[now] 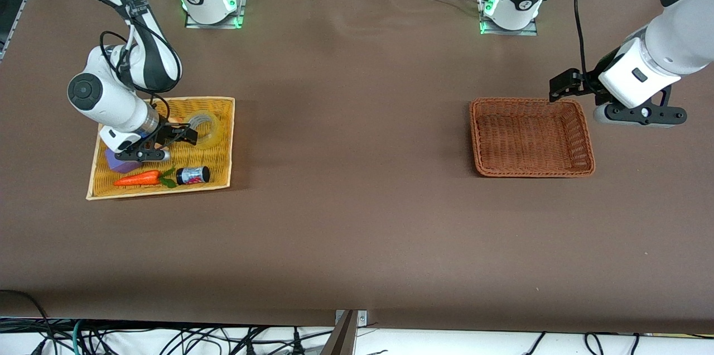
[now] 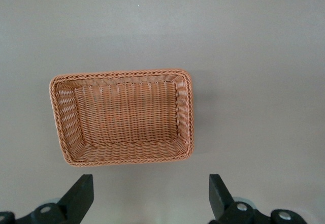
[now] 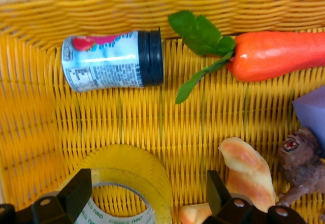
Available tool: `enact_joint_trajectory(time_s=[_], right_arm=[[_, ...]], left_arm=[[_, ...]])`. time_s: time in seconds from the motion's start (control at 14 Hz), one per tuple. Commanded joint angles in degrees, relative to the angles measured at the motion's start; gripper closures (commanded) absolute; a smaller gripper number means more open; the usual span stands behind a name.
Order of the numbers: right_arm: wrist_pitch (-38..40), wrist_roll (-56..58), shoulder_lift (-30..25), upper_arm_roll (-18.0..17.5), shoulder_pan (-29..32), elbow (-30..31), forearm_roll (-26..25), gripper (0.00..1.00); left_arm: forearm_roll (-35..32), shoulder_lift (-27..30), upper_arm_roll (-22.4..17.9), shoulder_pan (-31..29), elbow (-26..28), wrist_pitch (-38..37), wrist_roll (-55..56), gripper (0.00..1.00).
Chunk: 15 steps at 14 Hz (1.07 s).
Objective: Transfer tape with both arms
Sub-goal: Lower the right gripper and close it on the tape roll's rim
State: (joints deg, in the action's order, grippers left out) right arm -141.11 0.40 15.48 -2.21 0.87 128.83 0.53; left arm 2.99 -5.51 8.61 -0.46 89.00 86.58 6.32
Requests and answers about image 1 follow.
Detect clear yellowish tape roll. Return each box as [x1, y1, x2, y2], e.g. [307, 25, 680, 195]
[187, 111, 221, 149]

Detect purple cube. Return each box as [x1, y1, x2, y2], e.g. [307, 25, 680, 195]
[105, 148, 143, 174]

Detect small black jar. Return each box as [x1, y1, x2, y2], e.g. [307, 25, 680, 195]
[176, 166, 211, 186]

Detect yellow wicker basket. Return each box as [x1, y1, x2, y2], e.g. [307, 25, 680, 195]
[85, 97, 235, 201]

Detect orange toy carrot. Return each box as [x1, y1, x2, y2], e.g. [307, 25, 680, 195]
[113, 167, 178, 189]

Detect brown wicker basket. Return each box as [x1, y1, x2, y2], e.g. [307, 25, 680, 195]
[469, 97, 596, 178]

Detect dark diagonal bar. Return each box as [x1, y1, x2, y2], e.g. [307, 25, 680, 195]
[321, 310, 359, 355]

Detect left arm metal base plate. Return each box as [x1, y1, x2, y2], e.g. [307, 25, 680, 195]
[479, 0, 539, 36]

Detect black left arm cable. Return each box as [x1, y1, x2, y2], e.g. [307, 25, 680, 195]
[573, 0, 589, 78]

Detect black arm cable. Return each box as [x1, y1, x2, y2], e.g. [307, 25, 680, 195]
[31, 0, 184, 121]
[573, 0, 589, 78]

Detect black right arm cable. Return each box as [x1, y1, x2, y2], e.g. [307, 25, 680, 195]
[31, 0, 184, 121]

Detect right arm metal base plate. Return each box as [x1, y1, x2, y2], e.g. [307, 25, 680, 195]
[184, 0, 246, 29]

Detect black looping floor cable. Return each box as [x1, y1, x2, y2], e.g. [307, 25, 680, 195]
[0, 290, 56, 355]

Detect tangled black floor cables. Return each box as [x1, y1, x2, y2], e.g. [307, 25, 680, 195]
[0, 319, 335, 355]

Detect grey metal table bracket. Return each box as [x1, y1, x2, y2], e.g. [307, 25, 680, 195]
[335, 309, 368, 327]

